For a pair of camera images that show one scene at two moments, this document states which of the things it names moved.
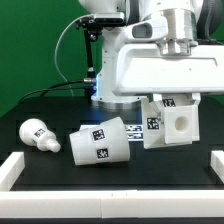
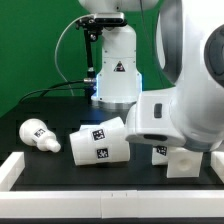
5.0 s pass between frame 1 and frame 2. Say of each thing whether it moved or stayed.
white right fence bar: stayed
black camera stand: stayed
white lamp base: moved
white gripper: moved
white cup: stayed
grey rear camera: stayed
